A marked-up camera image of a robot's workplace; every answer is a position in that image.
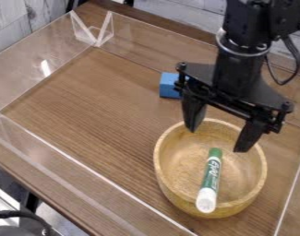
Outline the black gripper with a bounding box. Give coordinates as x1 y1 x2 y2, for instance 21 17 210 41
174 49 293 152

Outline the green white marker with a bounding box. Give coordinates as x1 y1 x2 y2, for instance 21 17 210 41
195 147 222 214

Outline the black cable lower left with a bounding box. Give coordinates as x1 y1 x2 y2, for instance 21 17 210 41
0 209 52 236

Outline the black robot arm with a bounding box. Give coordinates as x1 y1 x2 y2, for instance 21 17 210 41
174 0 300 152

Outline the brown wooden bowl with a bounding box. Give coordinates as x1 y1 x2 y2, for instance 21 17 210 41
152 118 267 218

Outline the black metal table frame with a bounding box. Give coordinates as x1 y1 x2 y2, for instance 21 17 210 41
0 162 75 236

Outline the clear acrylic tray wall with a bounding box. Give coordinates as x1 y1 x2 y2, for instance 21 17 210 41
0 5 300 236

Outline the blue block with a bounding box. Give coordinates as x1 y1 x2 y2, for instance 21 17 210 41
159 72 181 99

